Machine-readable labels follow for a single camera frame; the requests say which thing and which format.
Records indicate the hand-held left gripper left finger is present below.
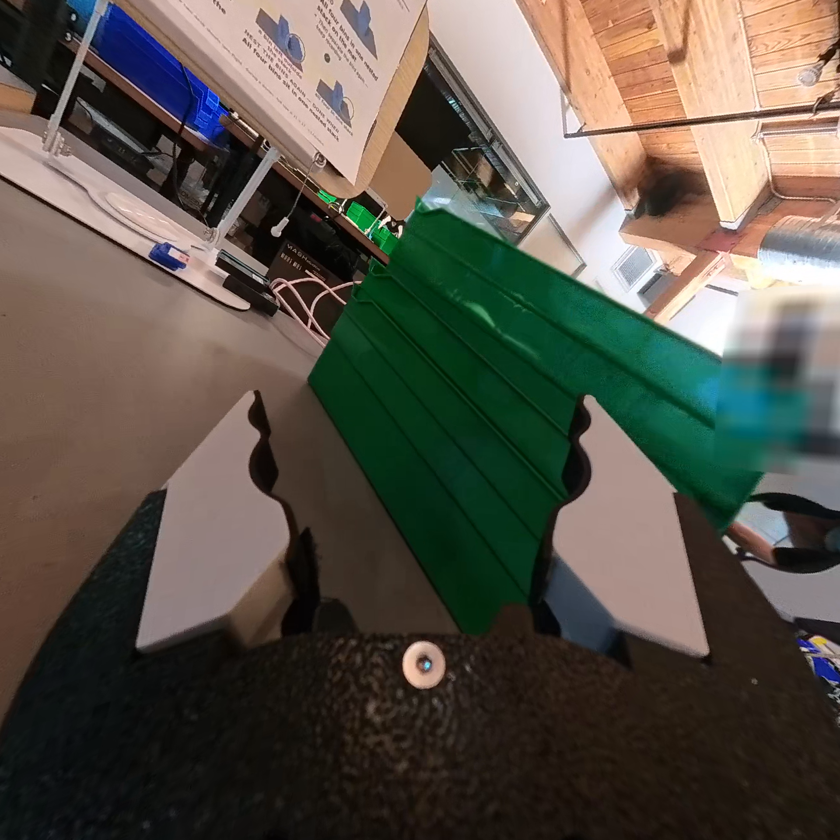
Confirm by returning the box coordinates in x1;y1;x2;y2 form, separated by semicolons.
134;389;322;654

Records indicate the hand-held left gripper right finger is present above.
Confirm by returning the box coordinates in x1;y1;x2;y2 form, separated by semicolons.
527;394;711;659

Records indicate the cluster of small green bins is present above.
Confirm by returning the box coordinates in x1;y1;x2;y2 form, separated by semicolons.
344;200;403;257

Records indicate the stack of blue bins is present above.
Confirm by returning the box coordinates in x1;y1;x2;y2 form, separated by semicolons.
92;0;229;142

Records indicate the person's right hand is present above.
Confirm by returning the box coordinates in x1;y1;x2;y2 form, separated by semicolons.
724;517;840;564

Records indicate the black charger device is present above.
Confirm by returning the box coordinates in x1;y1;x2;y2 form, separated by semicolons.
217;252;282;317

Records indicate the black printed box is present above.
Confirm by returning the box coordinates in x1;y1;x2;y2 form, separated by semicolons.
269;236;358;316

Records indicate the white round pad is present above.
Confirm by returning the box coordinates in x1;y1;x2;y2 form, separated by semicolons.
98;189;191;242

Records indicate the black metal pipe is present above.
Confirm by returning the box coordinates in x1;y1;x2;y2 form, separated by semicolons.
563;92;840;140

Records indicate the glass display case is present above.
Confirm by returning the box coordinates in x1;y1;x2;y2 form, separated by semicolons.
420;49;551;237

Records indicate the white stand base board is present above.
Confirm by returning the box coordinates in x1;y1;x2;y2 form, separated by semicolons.
0;125;253;311

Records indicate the cardboard instruction sign board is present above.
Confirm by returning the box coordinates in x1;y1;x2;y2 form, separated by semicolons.
141;0;431;198

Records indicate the pink cable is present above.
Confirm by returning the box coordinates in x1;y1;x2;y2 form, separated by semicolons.
270;276;358;343

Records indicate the silver ventilation duct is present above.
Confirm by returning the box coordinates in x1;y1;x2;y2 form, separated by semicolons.
758;213;840;284

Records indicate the wall vent grille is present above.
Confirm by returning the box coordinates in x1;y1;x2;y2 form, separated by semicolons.
610;246;662;291

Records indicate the white cord with plug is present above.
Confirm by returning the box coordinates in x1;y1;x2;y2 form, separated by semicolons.
270;157;326;238

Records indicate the white stand post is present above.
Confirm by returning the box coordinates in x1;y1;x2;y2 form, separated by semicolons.
42;0;109;155
206;147;280;253

